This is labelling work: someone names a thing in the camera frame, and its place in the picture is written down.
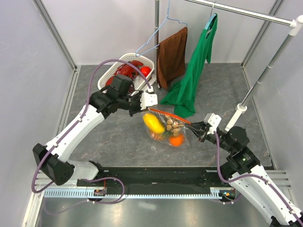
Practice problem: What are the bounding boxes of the green t-shirt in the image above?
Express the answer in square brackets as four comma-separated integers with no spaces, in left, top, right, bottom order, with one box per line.
[160,17,218,118]

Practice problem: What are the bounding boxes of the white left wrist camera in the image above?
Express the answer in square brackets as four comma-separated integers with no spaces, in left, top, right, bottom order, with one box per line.
[140,92,158,110]

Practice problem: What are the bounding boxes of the clear zip top bag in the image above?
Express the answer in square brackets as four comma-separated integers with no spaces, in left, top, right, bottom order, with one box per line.
[143,108,190,148]

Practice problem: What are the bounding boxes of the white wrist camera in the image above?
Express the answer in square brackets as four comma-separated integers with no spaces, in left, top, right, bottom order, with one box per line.
[204,113,222,134]
[140,92,158,110]

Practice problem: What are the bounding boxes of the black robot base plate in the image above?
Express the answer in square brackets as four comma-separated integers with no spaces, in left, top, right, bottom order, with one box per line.
[94,167,230,193]

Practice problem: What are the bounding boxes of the tan plastic longan bunch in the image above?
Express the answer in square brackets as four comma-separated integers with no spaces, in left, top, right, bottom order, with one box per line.
[165,118,185,136]

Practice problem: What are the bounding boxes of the brown towel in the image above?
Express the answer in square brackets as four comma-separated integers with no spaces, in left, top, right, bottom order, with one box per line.
[157,27,188,89]

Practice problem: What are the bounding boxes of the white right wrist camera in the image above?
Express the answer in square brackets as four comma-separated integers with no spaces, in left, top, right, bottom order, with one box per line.
[204,113,222,134]

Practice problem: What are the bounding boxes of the orange plastic pineapple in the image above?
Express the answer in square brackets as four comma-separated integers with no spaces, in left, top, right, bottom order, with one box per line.
[150,131,170,141]

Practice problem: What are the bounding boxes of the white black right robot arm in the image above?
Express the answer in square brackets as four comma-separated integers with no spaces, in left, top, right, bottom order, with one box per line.
[185,122,303,227]

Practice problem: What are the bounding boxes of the silver metal clothes rack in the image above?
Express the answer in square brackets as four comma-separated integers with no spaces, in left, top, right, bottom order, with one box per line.
[135,0,303,132]

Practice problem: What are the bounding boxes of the yellow plastic mango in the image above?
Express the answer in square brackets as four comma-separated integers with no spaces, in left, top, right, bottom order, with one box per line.
[143,113,165,134]

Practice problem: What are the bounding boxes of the orange plastic orange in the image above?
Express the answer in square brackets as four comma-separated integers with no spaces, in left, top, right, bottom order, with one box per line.
[169,133,185,147]

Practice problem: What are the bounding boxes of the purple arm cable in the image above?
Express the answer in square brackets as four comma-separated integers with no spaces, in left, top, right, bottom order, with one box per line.
[31,59,152,215]
[214,131,303,225]

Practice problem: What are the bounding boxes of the white slotted cable duct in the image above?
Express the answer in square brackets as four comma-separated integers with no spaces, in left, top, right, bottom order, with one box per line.
[44,187,236,199]

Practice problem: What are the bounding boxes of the red plastic tomato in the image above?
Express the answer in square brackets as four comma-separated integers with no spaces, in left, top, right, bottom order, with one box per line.
[140,66,151,77]

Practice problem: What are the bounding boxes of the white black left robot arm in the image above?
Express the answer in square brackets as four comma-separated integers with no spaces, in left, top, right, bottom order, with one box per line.
[33,75,146,185]

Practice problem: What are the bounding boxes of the light blue shirt hanger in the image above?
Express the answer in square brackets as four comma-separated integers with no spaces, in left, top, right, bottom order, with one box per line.
[205,5,217,34]

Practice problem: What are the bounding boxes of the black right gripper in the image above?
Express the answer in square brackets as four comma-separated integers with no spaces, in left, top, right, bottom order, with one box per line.
[185,120,234,153]

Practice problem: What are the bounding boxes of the light blue wire hanger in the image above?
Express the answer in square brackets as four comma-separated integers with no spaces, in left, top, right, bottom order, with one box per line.
[135,0,188,57]

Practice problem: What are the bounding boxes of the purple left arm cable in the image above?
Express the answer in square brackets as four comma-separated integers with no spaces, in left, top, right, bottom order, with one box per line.
[31,59,152,215]

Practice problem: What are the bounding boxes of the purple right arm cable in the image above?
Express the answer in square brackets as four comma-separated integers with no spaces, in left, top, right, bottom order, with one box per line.
[214,131,303,225]

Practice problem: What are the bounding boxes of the red plastic lobster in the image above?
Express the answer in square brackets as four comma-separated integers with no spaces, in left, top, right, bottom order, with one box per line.
[106,60,143,86]

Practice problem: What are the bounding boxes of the white perforated plastic basket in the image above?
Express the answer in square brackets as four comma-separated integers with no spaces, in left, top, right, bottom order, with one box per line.
[97,53,155,90]

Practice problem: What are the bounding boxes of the dark purple plastic grapes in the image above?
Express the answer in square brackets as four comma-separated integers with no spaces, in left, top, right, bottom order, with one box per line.
[128,84,135,95]

